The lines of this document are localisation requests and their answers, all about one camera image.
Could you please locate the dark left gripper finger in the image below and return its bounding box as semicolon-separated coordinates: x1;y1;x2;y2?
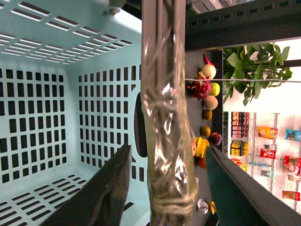
42;144;131;226

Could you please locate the light blue plastic basket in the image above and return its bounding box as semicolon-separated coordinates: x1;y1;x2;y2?
0;0;150;226

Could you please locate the white foam net piece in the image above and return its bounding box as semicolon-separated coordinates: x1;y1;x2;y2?
197;199;208;214

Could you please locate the orange persimmon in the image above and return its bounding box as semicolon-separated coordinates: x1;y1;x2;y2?
197;158;206;169

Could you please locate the yellow starfruit far right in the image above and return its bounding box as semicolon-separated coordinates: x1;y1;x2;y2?
208;201;217;215

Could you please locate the yellow starfruit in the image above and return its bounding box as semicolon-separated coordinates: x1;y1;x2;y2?
191;137;209;158
208;201;217;215

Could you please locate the yellow starfruit middle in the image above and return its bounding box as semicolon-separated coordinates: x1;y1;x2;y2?
191;137;209;158

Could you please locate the brown kiwi right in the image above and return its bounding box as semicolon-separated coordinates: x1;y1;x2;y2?
200;126;211;137

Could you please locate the brown kiwi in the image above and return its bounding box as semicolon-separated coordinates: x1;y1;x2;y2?
200;126;211;137
203;109;213;121

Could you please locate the brown kiwi left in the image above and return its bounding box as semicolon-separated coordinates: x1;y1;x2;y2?
203;109;213;121

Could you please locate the pale round melon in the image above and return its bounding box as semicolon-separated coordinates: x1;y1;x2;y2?
204;96;218;110

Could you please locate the pink dragon fruit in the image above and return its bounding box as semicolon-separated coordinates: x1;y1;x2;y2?
187;72;212;100

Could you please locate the green apple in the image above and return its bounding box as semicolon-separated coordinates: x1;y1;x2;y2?
209;82;220;97

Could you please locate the white onion with red pepper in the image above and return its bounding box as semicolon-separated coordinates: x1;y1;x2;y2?
201;54;216;79

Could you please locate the grocery shelf with bottles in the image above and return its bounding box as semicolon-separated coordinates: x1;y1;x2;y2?
223;112;301;213

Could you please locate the green potted plant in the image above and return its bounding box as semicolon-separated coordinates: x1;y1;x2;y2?
223;42;292;106

